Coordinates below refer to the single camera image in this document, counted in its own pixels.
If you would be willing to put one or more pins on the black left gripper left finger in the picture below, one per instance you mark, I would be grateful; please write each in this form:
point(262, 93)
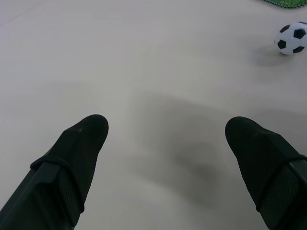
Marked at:
point(69, 165)

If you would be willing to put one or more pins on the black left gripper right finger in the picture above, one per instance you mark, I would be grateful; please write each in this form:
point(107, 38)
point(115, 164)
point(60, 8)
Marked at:
point(266, 167)

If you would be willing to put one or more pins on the small soccer ball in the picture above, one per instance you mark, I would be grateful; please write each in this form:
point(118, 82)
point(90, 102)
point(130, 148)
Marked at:
point(291, 38)

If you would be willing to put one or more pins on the green artificial grass mat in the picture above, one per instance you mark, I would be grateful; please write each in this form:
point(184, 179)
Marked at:
point(284, 3)

